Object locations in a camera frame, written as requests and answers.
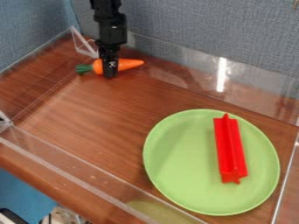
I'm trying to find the orange toy carrot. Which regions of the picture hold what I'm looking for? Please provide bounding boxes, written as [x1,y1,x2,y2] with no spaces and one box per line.
[75,58,145,75]

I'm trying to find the clear acrylic front wall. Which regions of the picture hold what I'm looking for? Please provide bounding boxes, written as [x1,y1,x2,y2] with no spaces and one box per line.
[0,126,208,224]

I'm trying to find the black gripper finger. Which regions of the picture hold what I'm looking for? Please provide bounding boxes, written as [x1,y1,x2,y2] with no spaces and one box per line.
[101,53,117,79]

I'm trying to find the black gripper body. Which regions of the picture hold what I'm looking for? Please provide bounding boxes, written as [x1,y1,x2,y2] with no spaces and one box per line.
[93,13,127,53]

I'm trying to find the red plastic block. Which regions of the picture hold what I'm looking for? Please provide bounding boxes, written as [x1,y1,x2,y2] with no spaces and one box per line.
[213,113,248,184]

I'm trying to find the clear acrylic left wall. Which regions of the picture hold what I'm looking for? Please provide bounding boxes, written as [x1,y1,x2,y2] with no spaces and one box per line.
[0,29,85,119]

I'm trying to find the clear acrylic wall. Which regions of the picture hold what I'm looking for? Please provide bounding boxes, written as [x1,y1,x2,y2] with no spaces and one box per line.
[0,126,208,224]
[127,32,299,127]
[0,29,85,119]

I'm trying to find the green round plate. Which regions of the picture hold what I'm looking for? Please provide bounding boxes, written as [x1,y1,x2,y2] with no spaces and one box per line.
[143,109,280,216]

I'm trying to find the clear acrylic corner bracket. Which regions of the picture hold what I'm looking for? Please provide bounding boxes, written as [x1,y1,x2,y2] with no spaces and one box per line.
[69,27,99,59]

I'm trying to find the clear acrylic back wall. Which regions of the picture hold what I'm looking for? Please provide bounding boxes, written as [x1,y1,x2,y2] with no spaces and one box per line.
[127,32,299,127]

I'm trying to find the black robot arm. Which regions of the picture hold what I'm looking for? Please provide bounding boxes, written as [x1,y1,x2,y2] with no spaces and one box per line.
[89,0,127,79]

